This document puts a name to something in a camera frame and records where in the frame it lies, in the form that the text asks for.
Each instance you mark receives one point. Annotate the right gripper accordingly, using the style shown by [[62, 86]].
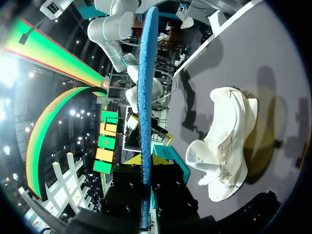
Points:
[[159, 130]]

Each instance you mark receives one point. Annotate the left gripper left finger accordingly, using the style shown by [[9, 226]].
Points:
[[124, 187]]

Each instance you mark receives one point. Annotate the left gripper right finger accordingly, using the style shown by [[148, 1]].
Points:
[[170, 192]]

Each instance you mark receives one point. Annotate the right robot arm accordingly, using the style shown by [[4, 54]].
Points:
[[107, 26]]

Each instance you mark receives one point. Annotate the teal box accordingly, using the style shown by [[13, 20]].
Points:
[[170, 153]]

